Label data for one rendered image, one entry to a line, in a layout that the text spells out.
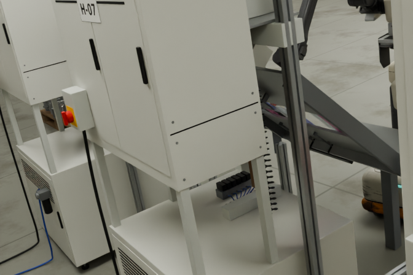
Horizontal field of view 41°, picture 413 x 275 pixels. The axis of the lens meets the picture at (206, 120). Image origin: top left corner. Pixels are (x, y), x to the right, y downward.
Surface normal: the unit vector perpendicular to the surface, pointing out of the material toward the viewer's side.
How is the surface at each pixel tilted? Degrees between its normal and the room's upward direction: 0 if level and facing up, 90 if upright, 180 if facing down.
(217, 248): 0
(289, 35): 90
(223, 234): 0
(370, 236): 0
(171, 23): 90
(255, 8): 90
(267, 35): 90
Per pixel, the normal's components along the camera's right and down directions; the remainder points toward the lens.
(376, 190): -0.66, 0.35
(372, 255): -0.17, -0.93
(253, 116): 0.54, 0.18
